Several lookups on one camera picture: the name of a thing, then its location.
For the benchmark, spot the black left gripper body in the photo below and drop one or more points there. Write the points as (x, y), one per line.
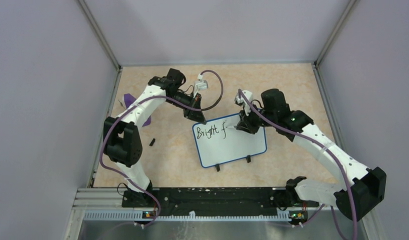
(191, 102)

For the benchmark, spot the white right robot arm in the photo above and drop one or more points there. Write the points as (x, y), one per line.
(359, 189)

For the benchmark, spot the aluminium frame rail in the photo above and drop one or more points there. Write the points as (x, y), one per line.
(309, 223)

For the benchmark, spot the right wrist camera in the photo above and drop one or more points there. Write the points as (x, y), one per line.
(244, 98)

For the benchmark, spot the black marker cap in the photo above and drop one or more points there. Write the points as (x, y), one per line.
(152, 142)

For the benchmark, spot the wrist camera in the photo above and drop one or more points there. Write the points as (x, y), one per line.
(244, 98)
(199, 85)

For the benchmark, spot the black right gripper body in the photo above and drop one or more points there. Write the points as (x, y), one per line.
(253, 118)

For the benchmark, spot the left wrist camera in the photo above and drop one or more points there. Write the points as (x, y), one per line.
(199, 85)

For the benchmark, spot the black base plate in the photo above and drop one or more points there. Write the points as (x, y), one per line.
(215, 201)

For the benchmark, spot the white slotted cable duct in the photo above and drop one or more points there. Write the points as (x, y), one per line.
(140, 216)

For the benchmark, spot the blue framed whiteboard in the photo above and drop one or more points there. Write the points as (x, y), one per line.
(217, 145)

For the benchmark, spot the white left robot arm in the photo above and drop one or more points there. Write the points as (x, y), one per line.
(122, 138)

